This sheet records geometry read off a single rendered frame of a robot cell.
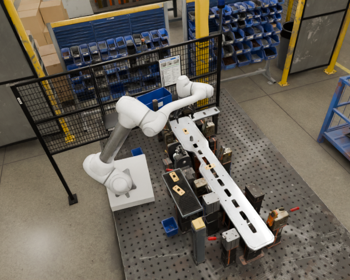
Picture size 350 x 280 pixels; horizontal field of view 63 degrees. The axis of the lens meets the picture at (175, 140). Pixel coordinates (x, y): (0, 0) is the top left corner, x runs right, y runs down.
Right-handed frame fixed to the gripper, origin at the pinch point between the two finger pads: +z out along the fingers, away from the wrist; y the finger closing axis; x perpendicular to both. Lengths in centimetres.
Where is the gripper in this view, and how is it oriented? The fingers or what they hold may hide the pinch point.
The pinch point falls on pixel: (184, 119)
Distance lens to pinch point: 246.1
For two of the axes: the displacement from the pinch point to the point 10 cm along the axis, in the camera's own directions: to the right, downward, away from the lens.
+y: 9.2, -3.1, 2.4
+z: 0.7, 7.3, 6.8
